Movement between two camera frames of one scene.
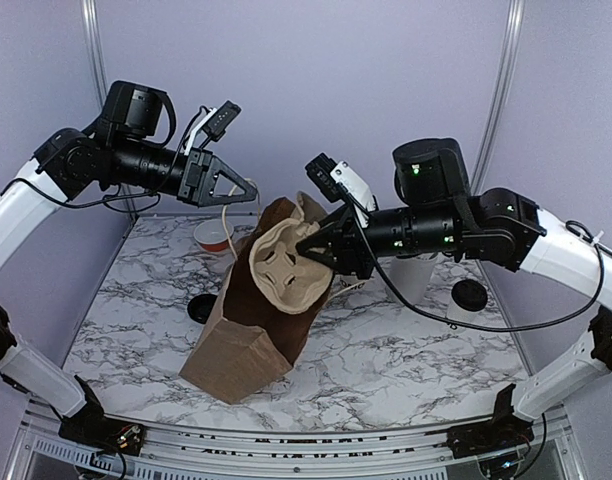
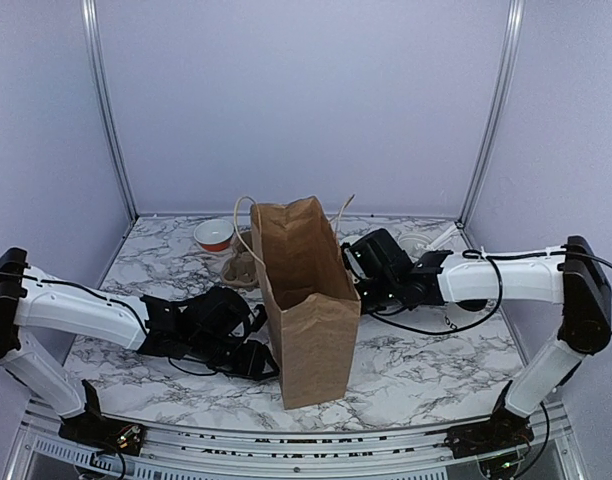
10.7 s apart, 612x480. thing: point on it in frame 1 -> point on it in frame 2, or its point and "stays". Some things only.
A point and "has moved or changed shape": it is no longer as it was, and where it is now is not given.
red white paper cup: x=212 y=236 stays
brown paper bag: x=248 y=342 has moved or changed shape
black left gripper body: x=128 y=165 -> x=210 y=349
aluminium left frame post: x=99 y=74 stays
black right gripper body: x=431 y=230 -> x=381 y=295
